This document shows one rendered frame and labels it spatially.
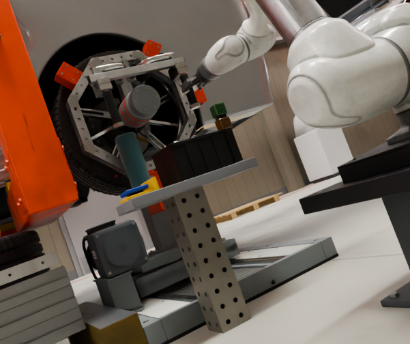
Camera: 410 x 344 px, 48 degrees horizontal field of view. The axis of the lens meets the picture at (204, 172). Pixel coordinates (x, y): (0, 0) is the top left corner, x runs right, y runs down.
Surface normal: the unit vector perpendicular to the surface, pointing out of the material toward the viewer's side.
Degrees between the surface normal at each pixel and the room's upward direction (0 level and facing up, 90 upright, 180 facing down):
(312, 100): 100
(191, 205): 90
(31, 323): 90
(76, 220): 90
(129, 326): 90
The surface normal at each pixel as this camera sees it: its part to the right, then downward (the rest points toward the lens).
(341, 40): 0.11, -0.44
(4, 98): 0.41, -0.21
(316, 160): -0.78, 0.25
